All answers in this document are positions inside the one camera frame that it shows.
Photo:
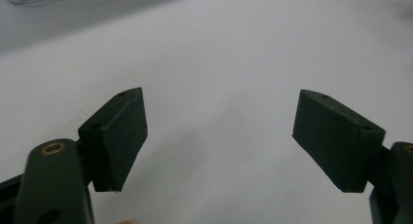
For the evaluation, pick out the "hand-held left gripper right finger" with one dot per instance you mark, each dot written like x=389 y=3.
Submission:
x=337 y=142

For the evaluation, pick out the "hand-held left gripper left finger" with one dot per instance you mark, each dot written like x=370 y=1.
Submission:
x=113 y=142

